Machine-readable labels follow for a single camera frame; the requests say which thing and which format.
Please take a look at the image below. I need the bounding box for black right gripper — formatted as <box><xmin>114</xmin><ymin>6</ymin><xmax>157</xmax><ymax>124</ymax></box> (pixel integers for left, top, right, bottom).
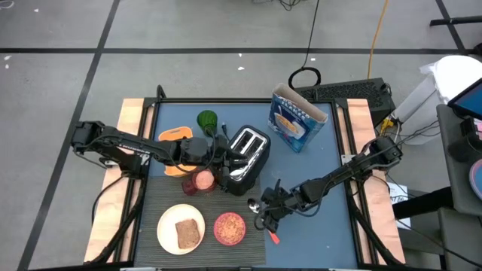
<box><xmin>259</xmin><ymin>179</ymin><xmax>302</xmax><ymax>234</ymax></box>

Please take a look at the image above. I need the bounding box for beige round plate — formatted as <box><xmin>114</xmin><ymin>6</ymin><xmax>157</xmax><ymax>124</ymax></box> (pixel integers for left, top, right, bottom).
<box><xmin>157</xmin><ymin>203</ymin><xmax>206</xmax><ymax>256</ymax></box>

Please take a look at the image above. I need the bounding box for yellow extension cable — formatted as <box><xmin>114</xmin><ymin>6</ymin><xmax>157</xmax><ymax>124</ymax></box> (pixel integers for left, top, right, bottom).
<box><xmin>367</xmin><ymin>0</ymin><xmax>389</xmax><ymax>80</ymax></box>

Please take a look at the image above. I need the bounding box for black computer case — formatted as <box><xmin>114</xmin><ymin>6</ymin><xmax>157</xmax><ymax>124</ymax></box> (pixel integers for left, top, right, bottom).
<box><xmin>292</xmin><ymin>78</ymin><xmax>396</xmax><ymax>127</ymax></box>

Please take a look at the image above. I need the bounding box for grey desk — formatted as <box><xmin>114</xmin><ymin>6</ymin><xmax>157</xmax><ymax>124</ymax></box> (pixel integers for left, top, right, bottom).
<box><xmin>436</xmin><ymin>104</ymin><xmax>482</xmax><ymax>218</ymax></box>

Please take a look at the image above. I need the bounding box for dark screen with blue display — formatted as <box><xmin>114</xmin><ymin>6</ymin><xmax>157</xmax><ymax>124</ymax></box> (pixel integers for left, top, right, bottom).
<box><xmin>447</xmin><ymin>78</ymin><xmax>482</xmax><ymax>121</ymax></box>

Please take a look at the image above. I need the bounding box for patterned bowl with cereal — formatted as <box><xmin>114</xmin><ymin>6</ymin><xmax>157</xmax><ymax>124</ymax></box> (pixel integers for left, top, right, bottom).
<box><xmin>213</xmin><ymin>212</ymin><xmax>247</xmax><ymax>247</ymax></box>

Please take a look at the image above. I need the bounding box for black floor cable with loop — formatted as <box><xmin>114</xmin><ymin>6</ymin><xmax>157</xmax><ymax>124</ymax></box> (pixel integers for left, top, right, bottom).
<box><xmin>288</xmin><ymin>0</ymin><xmax>322</xmax><ymax>90</ymax></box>

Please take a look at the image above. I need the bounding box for wooden table side board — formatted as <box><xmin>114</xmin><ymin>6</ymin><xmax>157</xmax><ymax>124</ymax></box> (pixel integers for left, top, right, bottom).
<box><xmin>346</xmin><ymin>98</ymin><xmax>406</xmax><ymax>264</ymax></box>
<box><xmin>83</xmin><ymin>98</ymin><xmax>146</xmax><ymax>263</ymax></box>

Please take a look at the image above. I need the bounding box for black stand leg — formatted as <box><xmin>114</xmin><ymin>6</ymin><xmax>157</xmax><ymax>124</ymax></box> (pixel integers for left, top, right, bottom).
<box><xmin>429</xmin><ymin>15</ymin><xmax>482</xmax><ymax>27</ymax></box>

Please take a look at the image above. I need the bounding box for round pink and blue disc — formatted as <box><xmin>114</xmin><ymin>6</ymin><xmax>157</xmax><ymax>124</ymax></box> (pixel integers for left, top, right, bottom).
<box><xmin>468</xmin><ymin>157</ymin><xmax>482</xmax><ymax>201</ymax></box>

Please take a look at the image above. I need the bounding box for black table frame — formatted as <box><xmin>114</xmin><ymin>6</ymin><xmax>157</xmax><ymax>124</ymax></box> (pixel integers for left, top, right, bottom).
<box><xmin>84</xmin><ymin>85</ymin><xmax>406</xmax><ymax>269</ymax></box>

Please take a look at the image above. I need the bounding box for green glass cup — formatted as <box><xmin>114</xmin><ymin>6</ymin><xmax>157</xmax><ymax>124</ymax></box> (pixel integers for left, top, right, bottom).
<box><xmin>196</xmin><ymin>109</ymin><xmax>218</xmax><ymax>137</ymax></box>

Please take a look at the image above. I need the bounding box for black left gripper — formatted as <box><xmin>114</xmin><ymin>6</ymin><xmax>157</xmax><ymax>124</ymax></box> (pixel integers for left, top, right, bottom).
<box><xmin>206</xmin><ymin>137</ymin><xmax>250</xmax><ymax>193</ymax></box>

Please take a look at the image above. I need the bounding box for grey woven placemat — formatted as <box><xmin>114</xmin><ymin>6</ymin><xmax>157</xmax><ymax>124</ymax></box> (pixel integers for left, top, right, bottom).
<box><xmin>134</xmin><ymin>175</ymin><xmax>267</xmax><ymax>268</ymax></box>

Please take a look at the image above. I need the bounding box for brown toast slice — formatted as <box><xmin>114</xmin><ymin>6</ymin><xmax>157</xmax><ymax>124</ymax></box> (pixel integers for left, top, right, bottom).
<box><xmin>175</xmin><ymin>218</ymin><xmax>201</xmax><ymax>250</ymax></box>

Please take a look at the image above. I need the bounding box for blue frosted flakes cereal box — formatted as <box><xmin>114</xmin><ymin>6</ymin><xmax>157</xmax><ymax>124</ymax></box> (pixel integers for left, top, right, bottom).
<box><xmin>267</xmin><ymin>82</ymin><xmax>329</xmax><ymax>154</ymax></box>

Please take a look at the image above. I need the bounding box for black two-slot toaster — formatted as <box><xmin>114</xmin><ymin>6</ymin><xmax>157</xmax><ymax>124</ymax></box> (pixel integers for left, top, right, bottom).
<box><xmin>224</xmin><ymin>125</ymin><xmax>271</xmax><ymax>196</ymax></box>

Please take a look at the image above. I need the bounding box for metal spoon with red handle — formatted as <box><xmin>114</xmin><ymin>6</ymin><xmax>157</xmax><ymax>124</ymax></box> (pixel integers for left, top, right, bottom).
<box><xmin>247</xmin><ymin>198</ymin><xmax>282</xmax><ymax>245</ymax></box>

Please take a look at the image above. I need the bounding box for white bin with bag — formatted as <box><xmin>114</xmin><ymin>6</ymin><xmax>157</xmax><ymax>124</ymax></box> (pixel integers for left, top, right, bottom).
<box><xmin>395</xmin><ymin>55</ymin><xmax>482</xmax><ymax>146</ymax></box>

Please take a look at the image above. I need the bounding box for white paper sheet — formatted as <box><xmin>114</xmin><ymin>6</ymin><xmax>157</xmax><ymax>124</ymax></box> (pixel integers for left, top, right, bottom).
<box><xmin>387</xmin><ymin>183</ymin><xmax>411</xmax><ymax>230</ymax></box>

